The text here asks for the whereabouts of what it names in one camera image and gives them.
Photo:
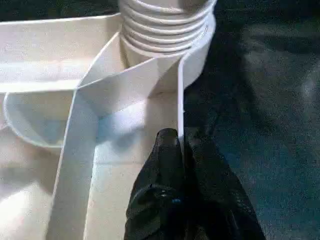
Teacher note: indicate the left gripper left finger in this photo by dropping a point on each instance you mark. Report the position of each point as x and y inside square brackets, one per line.
[157, 200]

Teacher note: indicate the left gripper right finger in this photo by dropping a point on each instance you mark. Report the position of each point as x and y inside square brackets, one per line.
[220, 205]

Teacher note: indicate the white plastic table leg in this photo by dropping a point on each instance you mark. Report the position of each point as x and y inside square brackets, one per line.
[165, 20]

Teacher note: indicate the white plastic table top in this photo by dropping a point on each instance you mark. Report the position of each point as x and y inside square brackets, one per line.
[50, 45]

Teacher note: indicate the black work mat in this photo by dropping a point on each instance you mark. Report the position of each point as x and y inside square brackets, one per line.
[270, 125]

